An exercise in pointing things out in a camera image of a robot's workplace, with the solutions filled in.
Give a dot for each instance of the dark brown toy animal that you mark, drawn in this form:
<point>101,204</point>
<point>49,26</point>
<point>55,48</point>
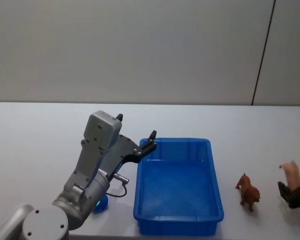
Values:
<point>296,195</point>

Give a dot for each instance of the tan toy animal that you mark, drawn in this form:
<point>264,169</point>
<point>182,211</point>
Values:
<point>291,175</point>

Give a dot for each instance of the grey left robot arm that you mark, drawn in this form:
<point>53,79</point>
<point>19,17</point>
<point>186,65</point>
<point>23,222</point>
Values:
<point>89,150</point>

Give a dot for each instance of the small blue toy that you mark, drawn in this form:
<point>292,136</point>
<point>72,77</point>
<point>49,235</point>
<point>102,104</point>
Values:
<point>101,205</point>

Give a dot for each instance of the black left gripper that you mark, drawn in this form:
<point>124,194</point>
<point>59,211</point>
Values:
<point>120,152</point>

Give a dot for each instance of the blue plastic bin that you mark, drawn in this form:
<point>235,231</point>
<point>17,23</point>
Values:
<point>177,190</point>

